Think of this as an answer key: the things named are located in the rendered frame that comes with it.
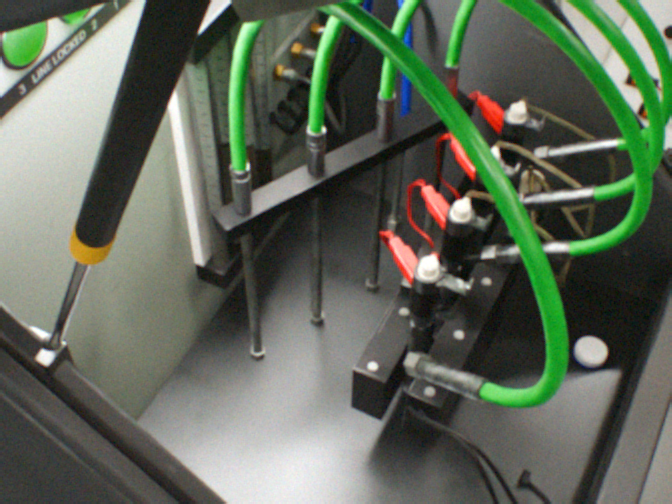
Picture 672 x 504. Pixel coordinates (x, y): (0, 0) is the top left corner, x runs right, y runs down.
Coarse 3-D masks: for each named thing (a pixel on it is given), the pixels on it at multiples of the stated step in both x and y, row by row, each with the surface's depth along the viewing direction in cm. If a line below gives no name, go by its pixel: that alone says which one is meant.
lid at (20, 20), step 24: (0, 0) 23; (24, 0) 23; (48, 0) 23; (72, 0) 22; (96, 0) 22; (240, 0) 23; (264, 0) 23; (288, 0) 22; (312, 0) 22; (336, 0) 22; (0, 24) 24; (24, 24) 24
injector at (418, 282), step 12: (420, 264) 85; (420, 276) 84; (420, 288) 85; (432, 288) 84; (420, 300) 86; (432, 300) 86; (420, 312) 87; (432, 312) 88; (444, 312) 87; (456, 312) 87; (420, 324) 89; (420, 336) 91; (408, 348) 94; (420, 348) 93; (408, 384) 99
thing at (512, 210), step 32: (256, 32) 70; (384, 32) 57; (416, 64) 56; (448, 96) 55; (448, 128) 55; (480, 160) 55; (512, 192) 55; (512, 224) 55; (544, 256) 56; (544, 288) 56; (544, 320) 58; (544, 384) 61
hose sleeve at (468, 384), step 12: (420, 360) 76; (432, 360) 75; (420, 372) 75; (432, 372) 74; (444, 372) 73; (456, 372) 72; (468, 372) 72; (444, 384) 73; (456, 384) 72; (468, 384) 70; (480, 384) 70; (468, 396) 71; (480, 396) 69
